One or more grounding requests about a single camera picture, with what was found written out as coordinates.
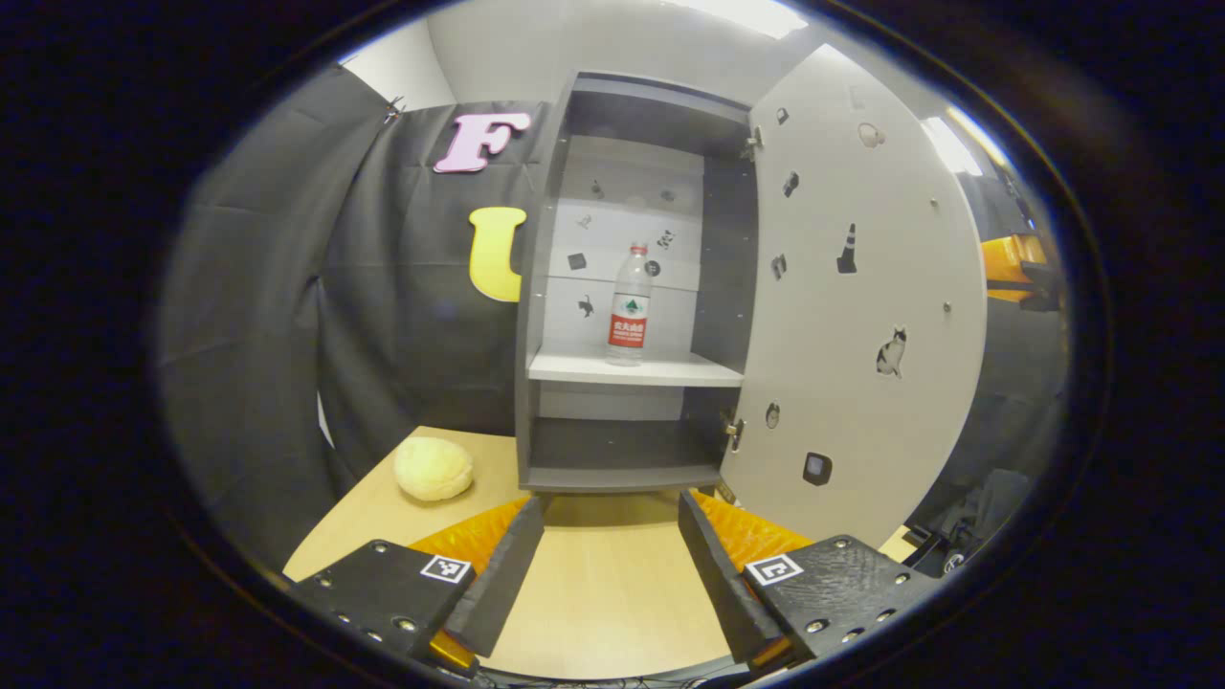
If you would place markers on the clear bottle with red label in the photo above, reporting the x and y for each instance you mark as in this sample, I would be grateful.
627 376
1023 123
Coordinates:
629 316

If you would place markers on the long ceiling light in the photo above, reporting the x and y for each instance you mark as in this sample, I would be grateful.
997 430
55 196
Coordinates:
751 14

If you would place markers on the short ceiling light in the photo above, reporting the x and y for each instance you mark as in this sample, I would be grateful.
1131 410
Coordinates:
952 145

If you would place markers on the black backdrop cloth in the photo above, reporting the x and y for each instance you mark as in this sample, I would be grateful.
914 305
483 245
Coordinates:
287 335

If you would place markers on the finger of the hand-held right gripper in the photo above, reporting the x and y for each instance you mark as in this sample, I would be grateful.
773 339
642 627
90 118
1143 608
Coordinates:
1010 263

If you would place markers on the dark grey cabinet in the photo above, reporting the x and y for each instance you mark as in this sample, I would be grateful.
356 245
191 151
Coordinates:
727 268

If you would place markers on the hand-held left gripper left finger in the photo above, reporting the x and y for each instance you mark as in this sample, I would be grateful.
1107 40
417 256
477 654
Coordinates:
498 584

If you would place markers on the white cabinet shelf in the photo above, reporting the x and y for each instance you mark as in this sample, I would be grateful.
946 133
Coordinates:
632 371

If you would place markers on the light grey cabinet door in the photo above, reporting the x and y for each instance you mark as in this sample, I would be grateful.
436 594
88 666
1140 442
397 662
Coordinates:
861 383

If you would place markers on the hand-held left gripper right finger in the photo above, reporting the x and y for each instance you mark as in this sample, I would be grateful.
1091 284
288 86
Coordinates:
718 584

